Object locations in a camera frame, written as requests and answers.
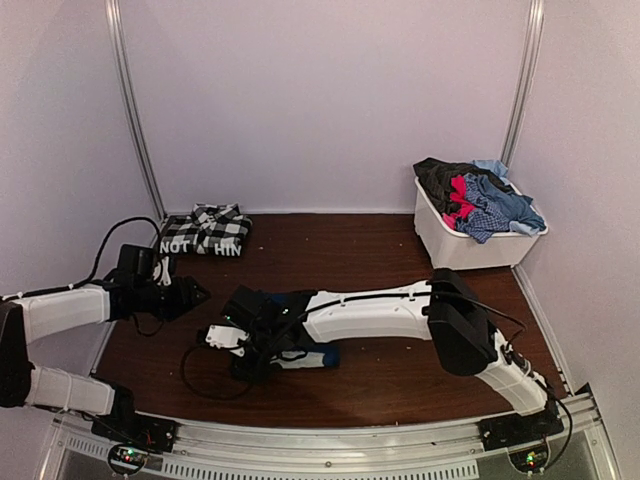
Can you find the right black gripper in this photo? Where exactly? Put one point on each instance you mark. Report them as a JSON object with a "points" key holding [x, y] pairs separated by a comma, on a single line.
{"points": [[260, 372]]}

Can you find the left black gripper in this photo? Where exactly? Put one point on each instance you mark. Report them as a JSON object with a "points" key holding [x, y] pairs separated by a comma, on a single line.
{"points": [[184, 299]]}

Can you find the navy blue garment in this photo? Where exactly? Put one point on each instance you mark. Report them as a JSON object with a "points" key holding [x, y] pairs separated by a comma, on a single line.
{"points": [[312, 355]]}

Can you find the black white plaid shirt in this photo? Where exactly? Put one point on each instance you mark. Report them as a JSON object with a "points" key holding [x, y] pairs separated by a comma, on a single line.
{"points": [[219, 230]]}

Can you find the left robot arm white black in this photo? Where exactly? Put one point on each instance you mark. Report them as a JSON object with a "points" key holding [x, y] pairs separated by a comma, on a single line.
{"points": [[143, 282]]}

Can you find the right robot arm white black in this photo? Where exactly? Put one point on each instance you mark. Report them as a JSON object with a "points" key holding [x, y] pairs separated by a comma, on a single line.
{"points": [[262, 329]]}

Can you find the white plastic laundry bin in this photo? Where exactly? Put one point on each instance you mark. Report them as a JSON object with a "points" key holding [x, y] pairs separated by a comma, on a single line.
{"points": [[448, 248]]}

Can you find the dark grey garment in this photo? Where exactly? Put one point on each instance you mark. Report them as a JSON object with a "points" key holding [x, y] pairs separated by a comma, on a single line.
{"points": [[435, 179]]}

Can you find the red pink garment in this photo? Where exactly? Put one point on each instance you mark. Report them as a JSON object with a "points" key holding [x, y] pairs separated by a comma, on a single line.
{"points": [[463, 207]]}

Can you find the blue patterned garment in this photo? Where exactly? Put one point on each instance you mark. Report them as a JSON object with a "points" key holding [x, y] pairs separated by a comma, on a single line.
{"points": [[488, 217]]}

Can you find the light blue garment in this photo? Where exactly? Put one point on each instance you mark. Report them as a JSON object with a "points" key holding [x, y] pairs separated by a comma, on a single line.
{"points": [[518, 208]]}

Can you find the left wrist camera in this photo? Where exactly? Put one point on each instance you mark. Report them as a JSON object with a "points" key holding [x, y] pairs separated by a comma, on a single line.
{"points": [[163, 271]]}

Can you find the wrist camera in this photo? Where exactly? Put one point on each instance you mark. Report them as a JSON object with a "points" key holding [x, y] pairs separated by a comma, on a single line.
{"points": [[225, 338], [163, 271]]}

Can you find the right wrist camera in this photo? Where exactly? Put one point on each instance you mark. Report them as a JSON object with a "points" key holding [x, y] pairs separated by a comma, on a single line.
{"points": [[225, 338]]}

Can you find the aluminium front rail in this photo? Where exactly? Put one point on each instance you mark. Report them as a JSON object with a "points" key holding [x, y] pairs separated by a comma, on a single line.
{"points": [[441, 450]]}

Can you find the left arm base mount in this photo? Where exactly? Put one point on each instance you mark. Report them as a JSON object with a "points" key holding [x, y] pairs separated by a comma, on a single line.
{"points": [[137, 436]]}

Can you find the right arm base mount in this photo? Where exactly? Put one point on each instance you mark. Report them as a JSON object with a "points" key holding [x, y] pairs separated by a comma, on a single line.
{"points": [[524, 438]]}

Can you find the left aluminium corner post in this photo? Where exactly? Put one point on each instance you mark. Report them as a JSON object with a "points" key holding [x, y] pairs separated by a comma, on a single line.
{"points": [[132, 115]]}

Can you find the aluminium corner post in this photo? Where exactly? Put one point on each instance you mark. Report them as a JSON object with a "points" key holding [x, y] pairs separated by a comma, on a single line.
{"points": [[132, 115], [529, 60]]}

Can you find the right aluminium corner post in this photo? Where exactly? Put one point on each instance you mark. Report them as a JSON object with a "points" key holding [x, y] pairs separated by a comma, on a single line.
{"points": [[529, 60]]}

